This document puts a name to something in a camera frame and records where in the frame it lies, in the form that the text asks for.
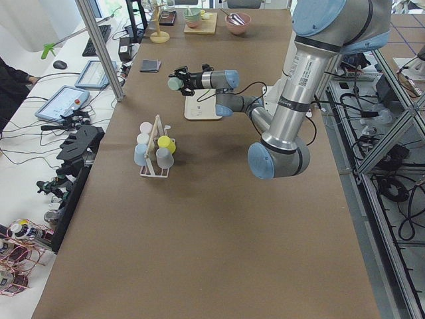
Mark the aluminium frame post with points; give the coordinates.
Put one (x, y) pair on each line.
(87, 15)

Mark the yellow cup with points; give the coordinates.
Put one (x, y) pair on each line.
(168, 143)

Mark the folded grey cloth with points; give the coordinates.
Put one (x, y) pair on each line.
(150, 65)

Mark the mint green cup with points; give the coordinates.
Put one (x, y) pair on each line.
(175, 83)

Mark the cream rabbit tray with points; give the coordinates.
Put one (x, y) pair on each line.
(200, 110)

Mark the pink cup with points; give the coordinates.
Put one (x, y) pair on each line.
(146, 127)

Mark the grey cup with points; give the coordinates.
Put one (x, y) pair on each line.
(164, 158)

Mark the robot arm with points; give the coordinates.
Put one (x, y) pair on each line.
(323, 29)

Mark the wooden mug tree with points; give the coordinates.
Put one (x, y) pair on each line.
(158, 36)

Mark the wooden cutting board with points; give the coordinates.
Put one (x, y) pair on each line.
(206, 27)

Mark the pink ice bowl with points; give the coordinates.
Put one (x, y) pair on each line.
(239, 29)

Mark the white wire cup rack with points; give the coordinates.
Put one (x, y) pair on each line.
(151, 169)

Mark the cream white cup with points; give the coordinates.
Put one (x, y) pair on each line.
(143, 138)

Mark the light blue cup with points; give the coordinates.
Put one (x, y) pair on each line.
(139, 154)

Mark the black computer mouse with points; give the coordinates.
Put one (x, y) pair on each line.
(60, 65)

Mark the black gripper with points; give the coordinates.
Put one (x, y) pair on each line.
(196, 80)

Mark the stacked mint bowls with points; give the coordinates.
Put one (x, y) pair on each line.
(192, 17)

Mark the teach pendant tablet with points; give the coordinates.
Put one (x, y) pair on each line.
(92, 77)
(63, 103)

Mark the metal ice scoop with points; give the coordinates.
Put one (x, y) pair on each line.
(233, 18)

